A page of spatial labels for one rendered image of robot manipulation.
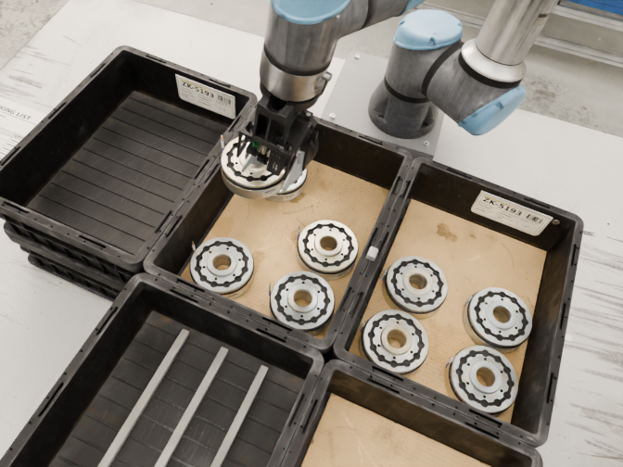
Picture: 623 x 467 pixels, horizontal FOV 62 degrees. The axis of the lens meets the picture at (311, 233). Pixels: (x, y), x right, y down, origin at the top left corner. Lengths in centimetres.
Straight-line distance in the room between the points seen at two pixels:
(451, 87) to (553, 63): 196
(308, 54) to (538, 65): 238
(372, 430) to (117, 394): 37
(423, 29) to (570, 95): 182
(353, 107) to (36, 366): 79
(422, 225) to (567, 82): 197
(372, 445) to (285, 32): 56
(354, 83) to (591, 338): 72
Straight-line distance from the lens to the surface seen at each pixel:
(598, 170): 142
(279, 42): 55
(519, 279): 98
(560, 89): 279
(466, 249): 97
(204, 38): 149
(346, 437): 80
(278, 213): 94
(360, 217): 96
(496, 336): 88
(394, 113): 110
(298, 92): 58
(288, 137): 65
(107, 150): 107
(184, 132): 107
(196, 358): 83
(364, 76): 125
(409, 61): 103
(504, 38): 92
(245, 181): 76
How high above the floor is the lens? 161
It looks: 58 degrees down
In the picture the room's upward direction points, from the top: 9 degrees clockwise
